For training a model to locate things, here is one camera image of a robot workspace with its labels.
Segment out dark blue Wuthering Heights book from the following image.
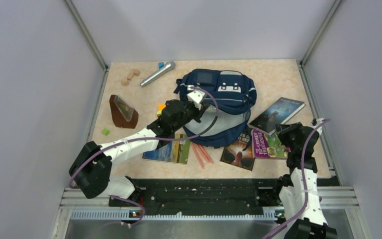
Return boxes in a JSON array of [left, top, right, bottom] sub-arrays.
[[248, 97, 306, 135]]

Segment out purple Treehouse book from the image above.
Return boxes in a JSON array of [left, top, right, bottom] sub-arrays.
[[251, 129, 289, 159]]

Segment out navy blue student backpack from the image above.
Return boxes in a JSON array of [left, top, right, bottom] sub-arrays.
[[174, 69, 257, 148]]

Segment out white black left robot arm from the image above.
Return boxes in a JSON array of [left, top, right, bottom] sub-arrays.
[[69, 100, 209, 206]]

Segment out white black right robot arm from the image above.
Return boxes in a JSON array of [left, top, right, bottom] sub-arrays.
[[272, 118, 338, 239]]

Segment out stacked colourful toy bricks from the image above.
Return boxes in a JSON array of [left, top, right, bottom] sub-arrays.
[[156, 104, 167, 118]]

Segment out orange pencils bundle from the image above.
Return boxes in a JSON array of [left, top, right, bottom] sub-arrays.
[[191, 142, 214, 169]]

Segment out blue green landscape book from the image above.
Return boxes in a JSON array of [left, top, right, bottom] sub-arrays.
[[142, 134, 191, 165]]

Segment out silver microphone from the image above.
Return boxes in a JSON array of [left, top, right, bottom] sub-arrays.
[[140, 61, 176, 87]]

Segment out brown wooden metronome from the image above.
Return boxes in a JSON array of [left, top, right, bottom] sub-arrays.
[[109, 95, 139, 129]]

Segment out Three Days To See book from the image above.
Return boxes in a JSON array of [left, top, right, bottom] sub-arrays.
[[220, 127, 255, 171]]

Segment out wooden block puzzle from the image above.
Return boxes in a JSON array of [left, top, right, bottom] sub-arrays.
[[121, 69, 141, 86]]

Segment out small green cube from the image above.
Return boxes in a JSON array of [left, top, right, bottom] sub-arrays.
[[101, 128, 110, 136]]

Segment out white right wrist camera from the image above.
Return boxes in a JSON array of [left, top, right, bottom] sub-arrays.
[[310, 118, 325, 135]]

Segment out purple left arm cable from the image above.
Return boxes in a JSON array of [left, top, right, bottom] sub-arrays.
[[68, 86, 220, 227]]

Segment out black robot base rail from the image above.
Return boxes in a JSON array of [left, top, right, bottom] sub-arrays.
[[108, 176, 342, 225]]

